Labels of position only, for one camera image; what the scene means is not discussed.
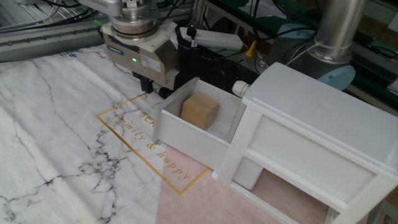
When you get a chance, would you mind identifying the light wooden cube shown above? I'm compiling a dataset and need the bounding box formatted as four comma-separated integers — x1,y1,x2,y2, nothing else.
180,92,220,131

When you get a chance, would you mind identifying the silver Schunk gripper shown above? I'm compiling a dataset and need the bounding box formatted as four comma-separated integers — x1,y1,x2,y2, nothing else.
101,23,180,94

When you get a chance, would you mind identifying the black drawer knob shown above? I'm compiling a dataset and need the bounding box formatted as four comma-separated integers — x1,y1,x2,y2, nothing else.
158,86,174,100

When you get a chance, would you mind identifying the yellow plastic clip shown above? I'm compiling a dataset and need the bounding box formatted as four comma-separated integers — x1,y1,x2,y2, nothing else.
245,40,257,58

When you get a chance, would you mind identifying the white power strip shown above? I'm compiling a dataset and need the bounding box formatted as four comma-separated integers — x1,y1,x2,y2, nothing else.
180,27,244,51

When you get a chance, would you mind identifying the white drawer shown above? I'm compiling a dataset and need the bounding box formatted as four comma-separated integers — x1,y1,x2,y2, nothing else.
154,77,264,191

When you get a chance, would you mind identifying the marble pink black cloth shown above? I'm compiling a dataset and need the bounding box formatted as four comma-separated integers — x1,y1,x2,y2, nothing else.
0,21,371,224

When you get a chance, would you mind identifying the white drawer cabinet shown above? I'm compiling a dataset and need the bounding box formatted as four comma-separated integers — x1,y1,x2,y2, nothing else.
212,62,398,224

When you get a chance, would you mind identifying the white round knob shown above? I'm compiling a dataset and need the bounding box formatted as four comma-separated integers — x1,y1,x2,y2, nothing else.
232,80,251,98

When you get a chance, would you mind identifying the black power plug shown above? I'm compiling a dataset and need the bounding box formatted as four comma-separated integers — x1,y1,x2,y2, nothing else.
186,26,198,48

